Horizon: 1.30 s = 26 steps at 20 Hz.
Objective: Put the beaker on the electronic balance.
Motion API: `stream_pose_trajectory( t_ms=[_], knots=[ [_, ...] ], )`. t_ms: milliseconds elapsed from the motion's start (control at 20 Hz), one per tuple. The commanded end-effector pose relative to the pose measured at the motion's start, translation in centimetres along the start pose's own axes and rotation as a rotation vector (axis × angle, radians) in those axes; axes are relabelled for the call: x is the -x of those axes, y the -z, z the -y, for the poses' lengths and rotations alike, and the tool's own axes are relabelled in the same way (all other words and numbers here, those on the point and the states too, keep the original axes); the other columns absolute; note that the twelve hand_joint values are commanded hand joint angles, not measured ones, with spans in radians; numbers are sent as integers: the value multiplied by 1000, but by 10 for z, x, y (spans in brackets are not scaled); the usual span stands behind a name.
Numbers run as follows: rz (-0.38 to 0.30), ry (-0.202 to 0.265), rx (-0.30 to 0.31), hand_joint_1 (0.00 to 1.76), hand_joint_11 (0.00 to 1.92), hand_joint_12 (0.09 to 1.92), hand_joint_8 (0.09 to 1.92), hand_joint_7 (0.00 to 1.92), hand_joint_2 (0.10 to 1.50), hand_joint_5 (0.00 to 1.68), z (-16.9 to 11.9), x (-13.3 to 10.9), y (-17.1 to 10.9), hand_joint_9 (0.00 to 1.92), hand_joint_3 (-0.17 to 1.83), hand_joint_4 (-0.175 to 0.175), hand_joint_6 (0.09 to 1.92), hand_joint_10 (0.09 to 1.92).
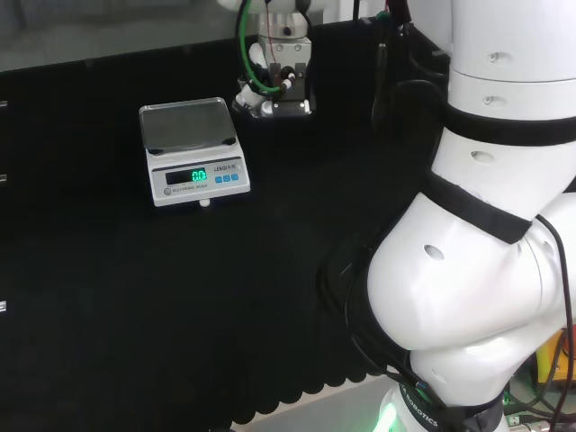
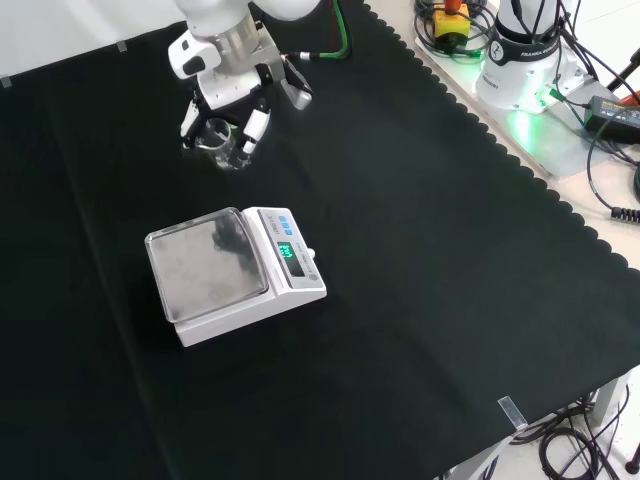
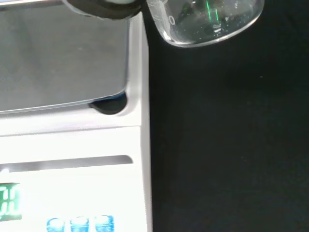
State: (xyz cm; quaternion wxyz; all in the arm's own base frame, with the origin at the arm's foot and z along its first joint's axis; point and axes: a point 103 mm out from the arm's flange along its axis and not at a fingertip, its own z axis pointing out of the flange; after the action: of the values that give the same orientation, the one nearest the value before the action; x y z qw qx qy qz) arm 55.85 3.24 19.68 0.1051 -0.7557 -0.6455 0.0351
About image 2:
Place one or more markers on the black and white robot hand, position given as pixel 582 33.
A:
pixel 227 90

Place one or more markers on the small clear glass beaker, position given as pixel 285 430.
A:
pixel 222 142

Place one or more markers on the white electronic balance steel pan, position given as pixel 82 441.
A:
pixel 235 280

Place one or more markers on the clear tape strip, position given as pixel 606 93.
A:
pixel 5 81
pixel 121 47
pixel 512 412

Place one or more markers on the yellow stop button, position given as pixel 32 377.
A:
pixel 450 22

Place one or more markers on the black bench cloth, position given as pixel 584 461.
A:
pixel 380 280

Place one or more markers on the pale board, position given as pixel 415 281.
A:
pixel 545 145

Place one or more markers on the black power adapter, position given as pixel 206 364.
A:
pixel 611 114

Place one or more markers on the black tripod with orange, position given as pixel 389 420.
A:
pixel 627 75

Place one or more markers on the white table leg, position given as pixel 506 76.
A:
pixel 611 402

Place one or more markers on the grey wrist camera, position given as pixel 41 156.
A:
pixel 296 90

